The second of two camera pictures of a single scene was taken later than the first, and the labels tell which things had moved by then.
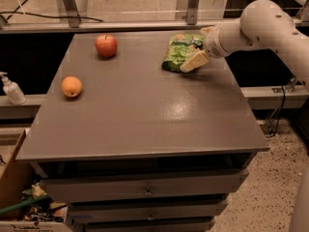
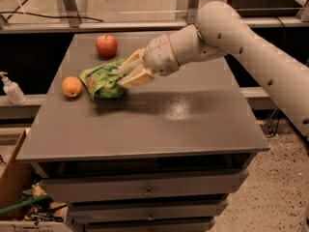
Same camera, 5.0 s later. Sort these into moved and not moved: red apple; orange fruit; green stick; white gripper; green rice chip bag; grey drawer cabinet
Moved: green rice chip bag; white gripper
Not moved: red apple; green stick; grey drawer cabinet; orange fruit
